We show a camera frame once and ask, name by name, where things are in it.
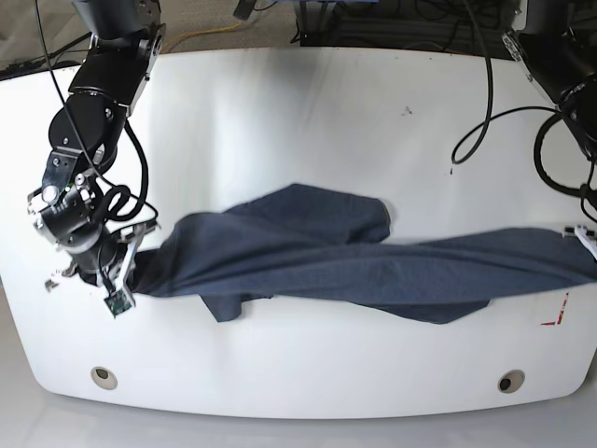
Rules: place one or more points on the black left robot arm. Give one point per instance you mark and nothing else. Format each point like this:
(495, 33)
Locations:
(562, 65)

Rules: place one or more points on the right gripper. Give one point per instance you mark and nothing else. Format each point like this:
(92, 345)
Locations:
(70, 199)

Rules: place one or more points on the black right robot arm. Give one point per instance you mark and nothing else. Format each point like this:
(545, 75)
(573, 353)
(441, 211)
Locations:
(126, 39)

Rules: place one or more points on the left table cable grommet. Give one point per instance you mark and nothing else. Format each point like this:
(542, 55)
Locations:
(104, 378)

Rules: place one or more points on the red tape rectangle marking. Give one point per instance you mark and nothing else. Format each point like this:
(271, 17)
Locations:
(559, 318)

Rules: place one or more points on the right table cable grommet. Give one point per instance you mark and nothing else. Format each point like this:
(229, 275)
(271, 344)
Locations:
(511, 382)

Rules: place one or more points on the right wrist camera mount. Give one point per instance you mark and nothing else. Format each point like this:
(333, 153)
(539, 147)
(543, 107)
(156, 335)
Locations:
(122, 280)

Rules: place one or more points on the table cable grommet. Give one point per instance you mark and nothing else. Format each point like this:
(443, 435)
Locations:
(511, 382)
(104, 378)

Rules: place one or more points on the dark blue T-shirt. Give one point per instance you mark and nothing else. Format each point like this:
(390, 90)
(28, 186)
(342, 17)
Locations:
(306, 242)

